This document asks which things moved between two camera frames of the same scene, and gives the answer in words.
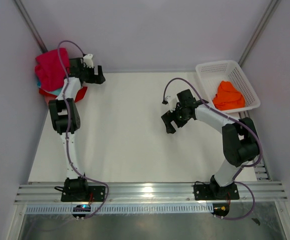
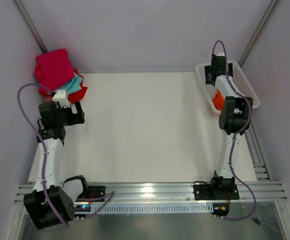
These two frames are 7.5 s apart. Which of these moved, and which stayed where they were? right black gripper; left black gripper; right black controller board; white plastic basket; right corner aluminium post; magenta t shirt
Moved: right black gripper; left black gripper
Stayed: white plastic basket; right corner aluminium post; magenta t shirt; right black controller board
